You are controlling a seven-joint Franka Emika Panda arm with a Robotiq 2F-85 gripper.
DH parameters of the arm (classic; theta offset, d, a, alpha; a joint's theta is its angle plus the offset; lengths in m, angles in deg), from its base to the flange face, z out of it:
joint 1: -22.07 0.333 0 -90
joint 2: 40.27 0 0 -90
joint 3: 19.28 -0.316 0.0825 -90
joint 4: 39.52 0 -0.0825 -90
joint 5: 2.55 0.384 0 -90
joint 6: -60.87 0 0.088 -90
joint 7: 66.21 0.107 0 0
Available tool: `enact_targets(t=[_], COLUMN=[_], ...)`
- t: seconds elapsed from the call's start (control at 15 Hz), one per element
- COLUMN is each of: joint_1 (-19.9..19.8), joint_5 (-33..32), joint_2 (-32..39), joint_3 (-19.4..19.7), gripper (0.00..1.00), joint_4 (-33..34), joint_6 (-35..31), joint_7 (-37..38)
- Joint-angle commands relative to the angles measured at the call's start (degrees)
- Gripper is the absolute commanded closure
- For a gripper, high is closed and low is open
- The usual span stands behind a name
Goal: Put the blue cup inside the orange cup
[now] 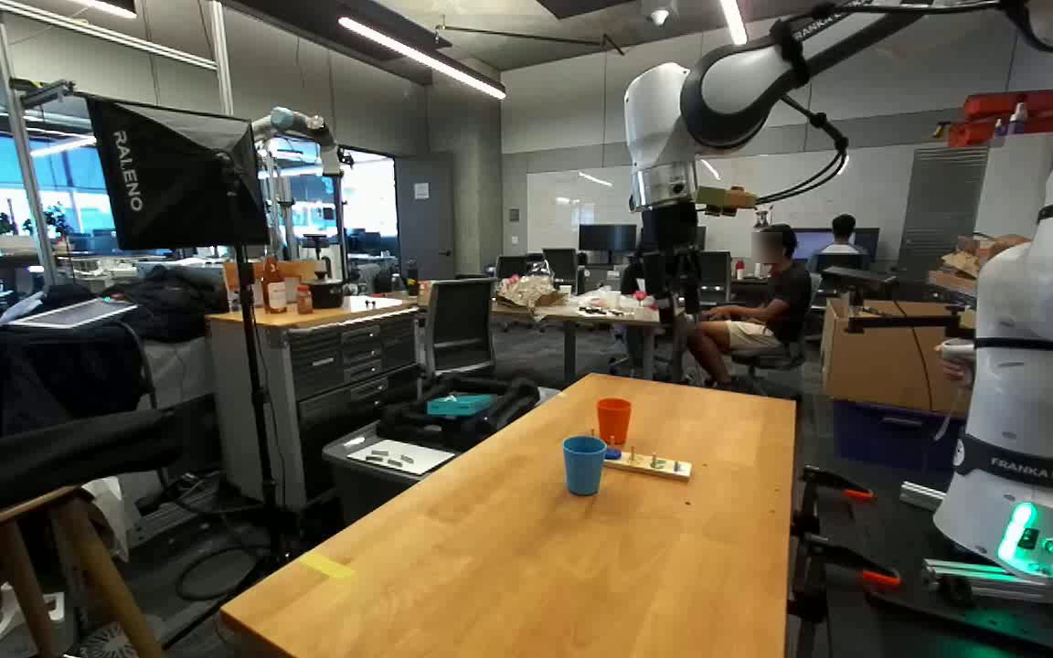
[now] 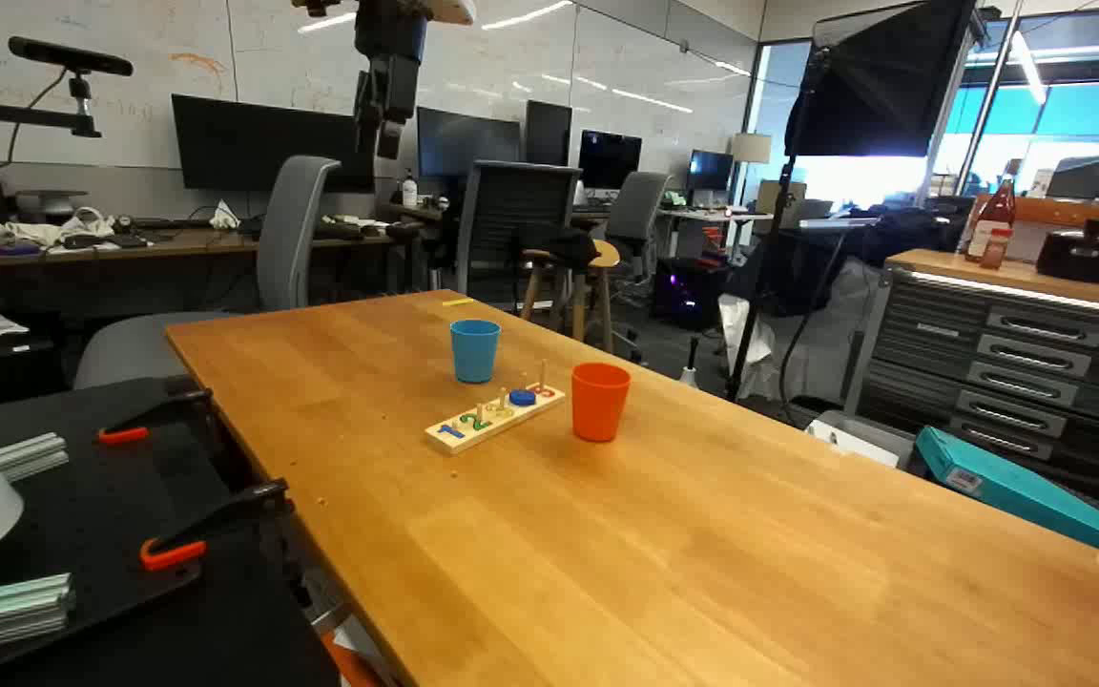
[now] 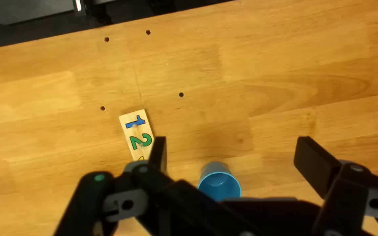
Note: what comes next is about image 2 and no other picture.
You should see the upper orange-handled clamp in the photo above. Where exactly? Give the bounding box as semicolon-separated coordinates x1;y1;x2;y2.
97;388;209;445

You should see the teal flat case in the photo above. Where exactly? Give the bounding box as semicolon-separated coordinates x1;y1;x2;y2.
915;426;1099;551

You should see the orange-handled clamp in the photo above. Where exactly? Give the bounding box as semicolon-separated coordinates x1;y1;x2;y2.
136;482;289;575
97;388;209;445

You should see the wooden stool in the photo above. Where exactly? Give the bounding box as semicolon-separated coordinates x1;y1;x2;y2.
519;238;622;348

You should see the orange plastic cup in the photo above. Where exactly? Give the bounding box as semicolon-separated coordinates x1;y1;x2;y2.
572;362;628;441

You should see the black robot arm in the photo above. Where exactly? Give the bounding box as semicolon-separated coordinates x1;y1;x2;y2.
354;0;477;161

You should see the black camera on stand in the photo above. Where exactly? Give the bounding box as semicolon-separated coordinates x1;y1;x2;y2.
6;36;132;136

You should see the grey office chair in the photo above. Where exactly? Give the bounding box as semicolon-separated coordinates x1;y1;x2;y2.
72;151;336;388

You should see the blue plastic cup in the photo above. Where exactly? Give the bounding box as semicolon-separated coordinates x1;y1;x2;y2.
450;319;501;385

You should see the lower orange-handled clamp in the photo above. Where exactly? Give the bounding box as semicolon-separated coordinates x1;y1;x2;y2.
136;482;289;575

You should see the black softbox light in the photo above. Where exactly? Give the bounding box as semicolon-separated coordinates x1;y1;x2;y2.
785;0;976;156

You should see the grey drawer cabinet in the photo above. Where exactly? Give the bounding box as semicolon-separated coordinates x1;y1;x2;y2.
848;249;1099;495

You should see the black computer monitor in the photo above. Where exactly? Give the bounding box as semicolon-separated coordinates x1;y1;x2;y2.
173;95;374;191

